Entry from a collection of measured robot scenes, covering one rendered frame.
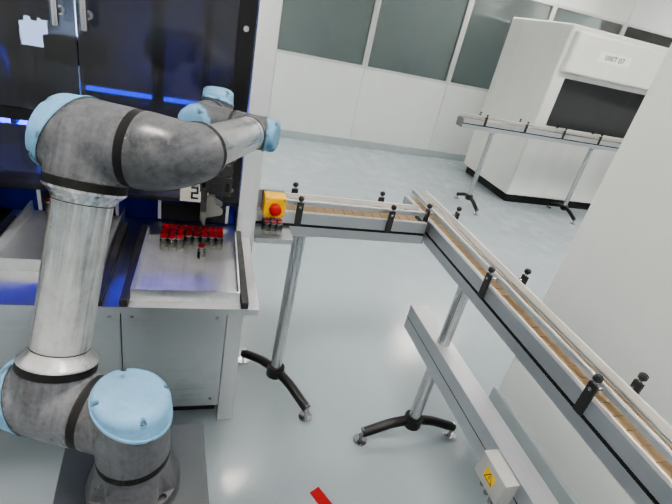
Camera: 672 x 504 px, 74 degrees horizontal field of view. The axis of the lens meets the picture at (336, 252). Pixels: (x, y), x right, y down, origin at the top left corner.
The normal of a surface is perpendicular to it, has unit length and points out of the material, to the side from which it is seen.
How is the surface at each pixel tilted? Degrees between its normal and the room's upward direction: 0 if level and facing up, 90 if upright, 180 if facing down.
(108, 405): 7
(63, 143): 72
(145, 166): 92
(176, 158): 77
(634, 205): 90
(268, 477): 0
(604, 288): 90
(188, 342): 90
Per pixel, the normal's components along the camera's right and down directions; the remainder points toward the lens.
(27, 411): -0.06, 0.12
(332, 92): 0.23, 0.50
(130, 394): 0.32, -0.83
